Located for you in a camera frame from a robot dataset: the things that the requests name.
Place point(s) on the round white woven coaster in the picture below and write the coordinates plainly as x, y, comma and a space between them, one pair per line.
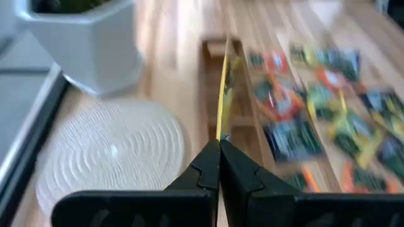
110, 151

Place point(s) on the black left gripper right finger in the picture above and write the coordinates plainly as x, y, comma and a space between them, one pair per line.
259, 205

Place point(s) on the white hexagonal plant pot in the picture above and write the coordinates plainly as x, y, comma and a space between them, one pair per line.
88, 53

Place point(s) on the peach passion fruit tea bag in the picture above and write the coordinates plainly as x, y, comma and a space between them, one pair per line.
366, 179
281, 101
274, 63
311, 179
329, 79

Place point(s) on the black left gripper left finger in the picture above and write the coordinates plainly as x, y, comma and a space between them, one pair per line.
189, 205

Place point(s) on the lemon lime tea bag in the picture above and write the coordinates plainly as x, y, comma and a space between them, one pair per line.
222, 94
323, 101
353, 135
303, 55

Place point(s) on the blackcurrant burst tea bag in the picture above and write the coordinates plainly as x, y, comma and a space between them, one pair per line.
344, 64
290, 142
378, 104
393, 156

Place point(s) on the wooden three-compartment tray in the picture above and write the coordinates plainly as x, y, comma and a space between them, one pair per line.
213, 94

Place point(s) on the black metal table frame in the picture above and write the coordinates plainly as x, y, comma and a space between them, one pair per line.
31, 143

